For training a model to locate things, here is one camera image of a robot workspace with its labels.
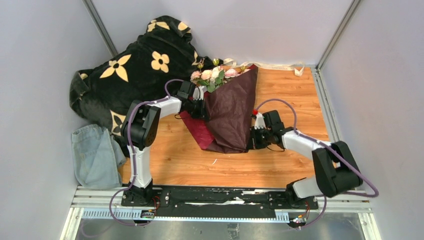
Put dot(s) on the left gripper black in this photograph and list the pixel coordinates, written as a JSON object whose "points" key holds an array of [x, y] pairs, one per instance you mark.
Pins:
{"points": [[200, 108]]}

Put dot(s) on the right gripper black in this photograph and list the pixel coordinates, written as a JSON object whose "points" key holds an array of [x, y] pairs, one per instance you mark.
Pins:
{"points": [[254, 137]]}

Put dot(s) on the dark red wrapping paper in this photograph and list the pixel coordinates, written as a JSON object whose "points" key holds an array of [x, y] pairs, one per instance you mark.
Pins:
{"points": [[229, 110]]}

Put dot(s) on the pink fake flower stem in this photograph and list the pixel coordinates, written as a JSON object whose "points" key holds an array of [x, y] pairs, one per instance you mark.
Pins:
{"points": [[196, 75], [232, 72]]}

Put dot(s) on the cream ribbon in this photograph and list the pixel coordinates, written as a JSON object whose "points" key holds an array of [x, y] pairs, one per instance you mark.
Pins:
{"points": [[297, 68]]}

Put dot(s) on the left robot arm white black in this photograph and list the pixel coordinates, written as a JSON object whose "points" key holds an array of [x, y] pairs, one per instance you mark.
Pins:
{"points": [[140, 128]]}

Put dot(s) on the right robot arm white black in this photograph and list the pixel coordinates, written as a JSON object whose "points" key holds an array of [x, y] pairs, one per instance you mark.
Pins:
{"points": [[335, 169]]}

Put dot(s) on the black blanket cream flowers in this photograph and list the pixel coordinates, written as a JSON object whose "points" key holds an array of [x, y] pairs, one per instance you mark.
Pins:
{"points": [[148, 69]]}

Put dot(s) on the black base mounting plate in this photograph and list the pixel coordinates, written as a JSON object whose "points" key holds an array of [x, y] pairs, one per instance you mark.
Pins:
{"points": [[223, 202]]}

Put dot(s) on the light blue denim cloth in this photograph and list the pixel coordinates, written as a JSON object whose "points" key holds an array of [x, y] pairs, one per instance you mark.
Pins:
{"points": [[97, 157]]}

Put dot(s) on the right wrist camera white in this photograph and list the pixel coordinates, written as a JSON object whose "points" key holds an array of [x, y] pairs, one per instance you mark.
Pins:
{"points": [[259, 122]]}

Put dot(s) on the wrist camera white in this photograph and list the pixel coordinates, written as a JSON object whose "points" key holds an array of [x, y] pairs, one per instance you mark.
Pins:
{"points": [[199, 93], [259, 122]]}

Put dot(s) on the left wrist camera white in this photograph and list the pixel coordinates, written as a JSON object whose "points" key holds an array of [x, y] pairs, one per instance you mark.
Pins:
{"points": [[199, 93]]}

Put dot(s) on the aluminium frame rail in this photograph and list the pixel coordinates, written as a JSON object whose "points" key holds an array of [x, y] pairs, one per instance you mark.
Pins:
{"points": [[91, 204]]}

